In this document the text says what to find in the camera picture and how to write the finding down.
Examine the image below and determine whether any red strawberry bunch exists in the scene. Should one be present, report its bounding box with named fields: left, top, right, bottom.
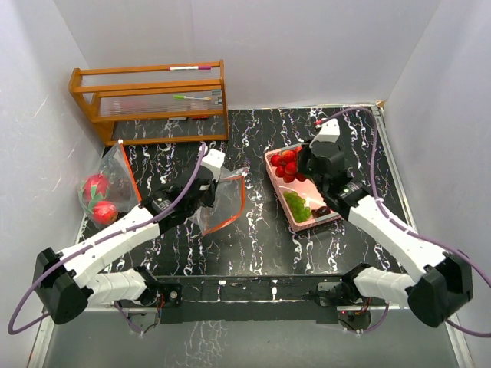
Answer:
left=269, top=147, right=306, bottom=183

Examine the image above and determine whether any green grape cluster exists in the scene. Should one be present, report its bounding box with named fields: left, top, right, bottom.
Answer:
left=283, top=191, right=311, bottom=223

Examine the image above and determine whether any dark red plum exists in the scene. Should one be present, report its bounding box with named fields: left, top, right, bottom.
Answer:
left=311, top=206, right=331, bottom=218

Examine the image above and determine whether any clear orange zip bag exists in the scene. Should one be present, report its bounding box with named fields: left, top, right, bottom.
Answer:
left=77, top=140, right=141, bottom=228

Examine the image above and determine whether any red apple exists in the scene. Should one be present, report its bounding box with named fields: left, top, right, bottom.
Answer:
left=92, top=201, right=118, bottom=226

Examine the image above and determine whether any red green dragon fruit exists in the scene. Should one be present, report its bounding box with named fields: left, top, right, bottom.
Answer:
left=78, top=173, right=110, bottom=214

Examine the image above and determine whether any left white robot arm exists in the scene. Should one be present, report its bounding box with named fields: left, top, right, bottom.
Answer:
left=33, top=164, right=221, bottom=324

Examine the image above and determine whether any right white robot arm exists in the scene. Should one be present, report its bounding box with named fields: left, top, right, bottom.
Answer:
left=298, top=141, right=473, bottom=327

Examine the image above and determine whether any pink perforated plastic basket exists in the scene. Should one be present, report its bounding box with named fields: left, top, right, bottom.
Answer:
left=264, top=143, right=341, bottom=232

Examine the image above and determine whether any wooden shelf rack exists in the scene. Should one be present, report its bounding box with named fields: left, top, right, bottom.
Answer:
left=68, top=60, right=229, bottom=146

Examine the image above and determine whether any green yellow toothbrush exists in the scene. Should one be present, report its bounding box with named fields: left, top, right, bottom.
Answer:
left=173, top=95, right=212, bottom=101

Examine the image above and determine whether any pink white marker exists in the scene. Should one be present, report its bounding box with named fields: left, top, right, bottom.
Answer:
left=168, top=65, right=213, bottom=71

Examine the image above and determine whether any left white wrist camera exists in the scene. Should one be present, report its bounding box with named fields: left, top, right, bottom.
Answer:
left=200, top=149, right=226, bottom=183

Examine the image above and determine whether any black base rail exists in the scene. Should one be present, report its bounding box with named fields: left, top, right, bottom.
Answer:
left=114, top=274, right=388, bottom=325

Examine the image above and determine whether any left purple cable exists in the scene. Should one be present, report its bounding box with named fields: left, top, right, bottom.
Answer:
left=7, top=142, right=208, bottom=337

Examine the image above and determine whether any purple cable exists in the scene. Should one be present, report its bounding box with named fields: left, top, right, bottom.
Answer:
left=7, top=142, right=208, bottom=337
left=316, top=107, right=491, bottom=338

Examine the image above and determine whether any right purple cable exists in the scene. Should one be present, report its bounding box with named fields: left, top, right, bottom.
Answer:
left=316, top=107, right=491, bottom=338

